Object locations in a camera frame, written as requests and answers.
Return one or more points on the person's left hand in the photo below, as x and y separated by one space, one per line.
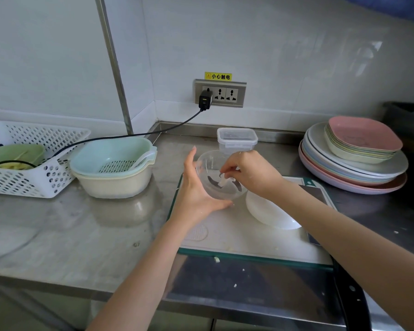
189 199

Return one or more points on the person's right hand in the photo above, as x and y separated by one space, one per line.
258 175

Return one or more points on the person's left thumb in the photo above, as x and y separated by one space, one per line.
219 205

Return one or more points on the person's right thumb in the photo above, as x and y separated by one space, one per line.
238 179

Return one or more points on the chopper blade with white shaft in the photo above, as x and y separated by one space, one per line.
214 182

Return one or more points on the clear plastic chopper bowl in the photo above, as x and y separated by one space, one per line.
210 161

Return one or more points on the person's left forearm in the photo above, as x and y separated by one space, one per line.
148 275

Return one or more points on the person's right forearm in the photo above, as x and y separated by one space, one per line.
358 248

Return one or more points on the clear lidded plastic container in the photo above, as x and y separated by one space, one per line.
236 137

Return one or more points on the white round chopper lid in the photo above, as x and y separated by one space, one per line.
269 212

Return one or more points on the white green-edged cutting board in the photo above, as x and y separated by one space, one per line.
248 241

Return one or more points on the black power adapter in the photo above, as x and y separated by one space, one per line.
205 99

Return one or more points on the yellow warning sticker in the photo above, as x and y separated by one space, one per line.
218 76

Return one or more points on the cream plastic basin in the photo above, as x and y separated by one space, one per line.
114 186

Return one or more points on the light blue plastic colander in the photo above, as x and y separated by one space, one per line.
103 155

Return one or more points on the stack of square pastel dishes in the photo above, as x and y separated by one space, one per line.
364 134

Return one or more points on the stack of round pastel plates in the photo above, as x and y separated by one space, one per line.
393 168

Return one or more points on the metal vertical pole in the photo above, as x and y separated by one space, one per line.
115 65

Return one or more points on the white perforated plastic basket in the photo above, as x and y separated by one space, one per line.
55 168

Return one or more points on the yellow food strips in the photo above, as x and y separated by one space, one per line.
10 165

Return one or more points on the green plastic bowl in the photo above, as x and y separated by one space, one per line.
10 153

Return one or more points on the metal wall socket panel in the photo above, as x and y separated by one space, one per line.
233 94

